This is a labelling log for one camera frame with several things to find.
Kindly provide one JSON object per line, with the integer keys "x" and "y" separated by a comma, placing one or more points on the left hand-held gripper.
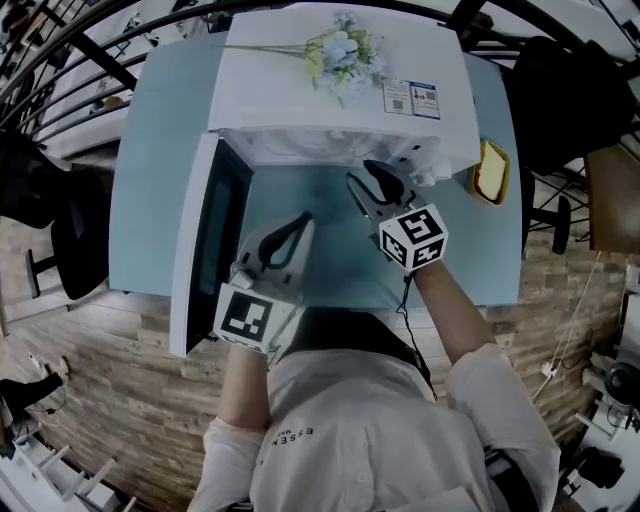
{"x": 245, "y": 317}

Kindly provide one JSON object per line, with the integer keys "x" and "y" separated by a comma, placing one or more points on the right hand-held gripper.
{"x": 415, "y": 235}

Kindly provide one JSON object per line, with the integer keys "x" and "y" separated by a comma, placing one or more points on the white microwave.
{"x": 270, "y": 90}

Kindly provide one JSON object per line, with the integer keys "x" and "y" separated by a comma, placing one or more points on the person's left forearm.
{"x": 245, "y": 390}

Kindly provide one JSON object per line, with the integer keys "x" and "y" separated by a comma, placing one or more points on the person's right forearm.
{"x": 450, "y": 315}

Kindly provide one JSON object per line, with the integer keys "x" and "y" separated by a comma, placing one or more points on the yellow sponge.
{"x": 472, "y": 187}

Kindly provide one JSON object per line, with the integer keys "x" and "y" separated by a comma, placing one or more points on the yellow sponge block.
{"x": 490, "y": 172}

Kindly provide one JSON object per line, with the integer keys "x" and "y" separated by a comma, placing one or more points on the pale artificial flower bunch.
{"x": 345, "y": 55}

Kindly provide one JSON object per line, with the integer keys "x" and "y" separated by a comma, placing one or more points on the person's white shirt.
{"x": 370, "y": 430}

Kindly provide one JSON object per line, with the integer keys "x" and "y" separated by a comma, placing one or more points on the black mesh office chair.
{"x": 75, "y": 225}

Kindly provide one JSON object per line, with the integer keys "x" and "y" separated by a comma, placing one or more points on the black wheeled office chair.
{"x": 560, "y": 100}

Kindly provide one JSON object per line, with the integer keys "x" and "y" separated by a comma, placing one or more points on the brown wooden table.
{"x": 615, "y": 200}

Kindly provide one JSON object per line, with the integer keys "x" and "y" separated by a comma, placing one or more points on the white power strip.
{"x": 550, "y": 370}

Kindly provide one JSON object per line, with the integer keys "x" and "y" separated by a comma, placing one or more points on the white wooden frame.
{"x": 50, "y": 465}

